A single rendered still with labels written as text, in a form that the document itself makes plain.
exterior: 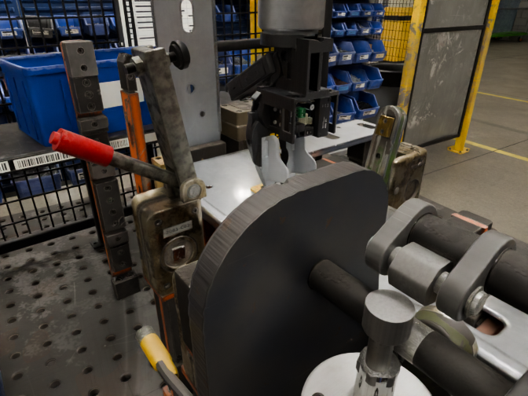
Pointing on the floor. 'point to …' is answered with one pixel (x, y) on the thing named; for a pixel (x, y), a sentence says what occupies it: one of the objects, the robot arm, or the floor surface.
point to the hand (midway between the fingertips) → (276, 182)
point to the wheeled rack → (511, 31)
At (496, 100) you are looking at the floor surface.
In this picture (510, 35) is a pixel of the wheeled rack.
